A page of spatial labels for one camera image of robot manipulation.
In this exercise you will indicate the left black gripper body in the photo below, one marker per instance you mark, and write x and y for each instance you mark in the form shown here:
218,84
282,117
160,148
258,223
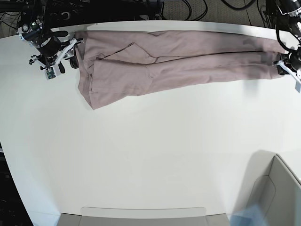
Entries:
293,61

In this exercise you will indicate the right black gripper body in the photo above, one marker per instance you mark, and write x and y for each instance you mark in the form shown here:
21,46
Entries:
49,44

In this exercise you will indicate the pink T-shirt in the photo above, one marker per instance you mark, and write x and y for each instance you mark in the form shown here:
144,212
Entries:
117,64

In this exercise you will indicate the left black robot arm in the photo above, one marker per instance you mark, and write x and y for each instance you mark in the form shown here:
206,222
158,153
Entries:
291,9

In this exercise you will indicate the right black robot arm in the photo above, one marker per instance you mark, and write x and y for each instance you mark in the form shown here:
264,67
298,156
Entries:
35,29

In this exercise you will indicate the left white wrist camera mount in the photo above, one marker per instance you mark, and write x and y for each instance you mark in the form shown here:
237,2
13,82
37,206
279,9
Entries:
294,74

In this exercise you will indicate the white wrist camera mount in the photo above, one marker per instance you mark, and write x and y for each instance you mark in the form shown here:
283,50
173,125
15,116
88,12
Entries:
294,74
52,66

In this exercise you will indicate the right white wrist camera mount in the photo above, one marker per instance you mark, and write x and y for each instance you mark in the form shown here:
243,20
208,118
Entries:
52,66

